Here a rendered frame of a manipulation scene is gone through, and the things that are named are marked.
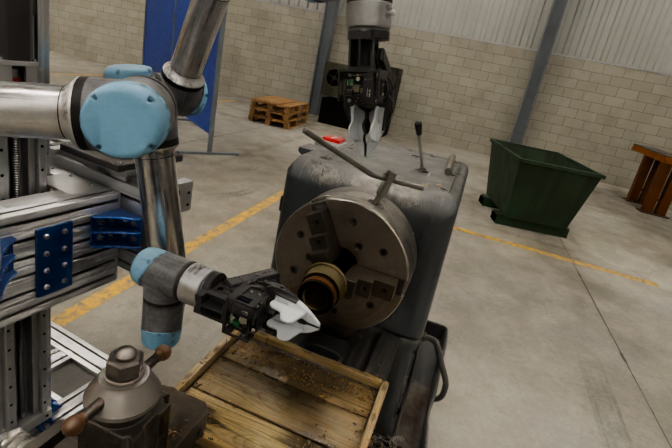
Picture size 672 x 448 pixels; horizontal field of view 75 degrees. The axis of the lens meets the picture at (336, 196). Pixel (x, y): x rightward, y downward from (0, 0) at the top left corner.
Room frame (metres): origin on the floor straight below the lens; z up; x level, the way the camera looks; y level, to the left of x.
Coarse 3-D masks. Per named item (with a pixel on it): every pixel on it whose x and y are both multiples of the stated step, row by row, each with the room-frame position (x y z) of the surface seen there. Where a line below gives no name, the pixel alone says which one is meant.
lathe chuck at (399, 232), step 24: (336, 192) 0.97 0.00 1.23; (360, 192) 0.97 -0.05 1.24; (336, 216) 0.91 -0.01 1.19; (360, 216) 0.89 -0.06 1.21; (384, 216) 0.89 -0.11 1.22; (288, 240) 0.93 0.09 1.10; (360, 240) 0.89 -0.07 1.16; (384, 240) 0.87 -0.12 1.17; (408, 240) 0.92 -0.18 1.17; (288, 264) 0.93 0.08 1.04; (336, 264) 0.98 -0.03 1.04; (360, 264) 0.88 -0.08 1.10; (384, 264) 0.87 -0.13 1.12; (408, 264) 0.86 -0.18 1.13; (288, 288) 0.93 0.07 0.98; (336, 312) 0.89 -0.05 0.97; (360, 312) 0.88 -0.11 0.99; (384, 312) 0.86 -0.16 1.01
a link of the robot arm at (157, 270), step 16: (144, 256) 0.72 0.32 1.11; (160, 256) 0.72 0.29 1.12; (176, 256) 0.73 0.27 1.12; (144, 272) 0.70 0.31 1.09; (160, 272) 0.70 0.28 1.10; (176, 272) 0.69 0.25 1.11; (144, 288) 0.70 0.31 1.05; (160, 288) 0.69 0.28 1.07; (176, 288) 0.68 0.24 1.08; (160, 304) 0.69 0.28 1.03
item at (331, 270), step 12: (324, 264) 0.81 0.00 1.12; (312, 276) 0.77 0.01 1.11; (324, 276) 0.78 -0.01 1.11; (336, 276) 0.79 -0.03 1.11; (300, 288) 0.76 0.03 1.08; (312, 288) 0.81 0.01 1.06; (324, 288) 0.75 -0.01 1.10; (336, 288) 0.77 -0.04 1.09; (300, 300) 0.76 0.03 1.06; (312, 300) 0.79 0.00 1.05; (324, 300) 0.79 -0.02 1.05; (336, 300) 0.77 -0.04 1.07; (312, 312) 0.76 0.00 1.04; (324, 312) 0.75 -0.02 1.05
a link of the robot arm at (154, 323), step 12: (144, 300) 0.70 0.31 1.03; (144, 312) 0.70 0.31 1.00; (156, 312) 0.69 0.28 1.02; (168, 312) 0.70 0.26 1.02; (180, 312) 0.72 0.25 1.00; (144, 324) 0.70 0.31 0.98; (156, 324) 0.69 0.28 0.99; (168, 324) 0.70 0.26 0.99; (180, 324) 0.73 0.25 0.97; (144, 336) 0.70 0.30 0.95; (156, 336) 0.69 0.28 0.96; (168, 336) 0.70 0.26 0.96
